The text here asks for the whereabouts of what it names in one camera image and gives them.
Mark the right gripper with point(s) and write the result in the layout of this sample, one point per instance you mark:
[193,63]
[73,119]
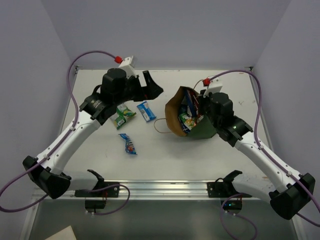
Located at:
[202,100]

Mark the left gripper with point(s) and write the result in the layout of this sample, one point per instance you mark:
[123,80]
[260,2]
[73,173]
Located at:
[139,88]

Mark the green paper bag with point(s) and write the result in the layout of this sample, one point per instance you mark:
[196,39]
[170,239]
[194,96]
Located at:
[178,105]

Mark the green snack packet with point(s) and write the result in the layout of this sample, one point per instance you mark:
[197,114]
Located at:
[122,115]

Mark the blue M&M's packet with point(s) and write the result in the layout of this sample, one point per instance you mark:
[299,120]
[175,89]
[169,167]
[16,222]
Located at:
[128,144]

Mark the dark blue snack packet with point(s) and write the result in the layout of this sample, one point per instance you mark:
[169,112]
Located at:
[188,100]

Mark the green yellow candy packet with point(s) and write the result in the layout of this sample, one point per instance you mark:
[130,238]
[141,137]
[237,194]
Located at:
[188,122]

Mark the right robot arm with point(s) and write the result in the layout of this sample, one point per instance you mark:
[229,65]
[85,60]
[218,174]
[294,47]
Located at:
[240,135]

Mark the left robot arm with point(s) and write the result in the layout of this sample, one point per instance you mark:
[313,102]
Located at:
[117,87]

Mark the red snack packet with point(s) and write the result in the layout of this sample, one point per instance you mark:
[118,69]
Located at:
[194,104]

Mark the beige board corner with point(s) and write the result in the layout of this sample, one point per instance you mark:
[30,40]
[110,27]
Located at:
[64,234]

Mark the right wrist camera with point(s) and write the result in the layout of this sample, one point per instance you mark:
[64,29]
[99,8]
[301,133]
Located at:
[213,85]

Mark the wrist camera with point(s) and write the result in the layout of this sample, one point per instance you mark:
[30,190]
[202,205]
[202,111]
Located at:
[128,65]
[213,85]

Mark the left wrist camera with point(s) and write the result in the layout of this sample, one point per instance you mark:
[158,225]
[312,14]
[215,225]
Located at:
[128,65]

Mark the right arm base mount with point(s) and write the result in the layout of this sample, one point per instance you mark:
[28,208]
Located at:
[222,190]

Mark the aluminium mounting rail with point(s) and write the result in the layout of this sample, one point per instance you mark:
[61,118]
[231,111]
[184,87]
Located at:
[175,190]

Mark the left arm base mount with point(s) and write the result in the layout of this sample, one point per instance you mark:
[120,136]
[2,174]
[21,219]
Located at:
[96,201]

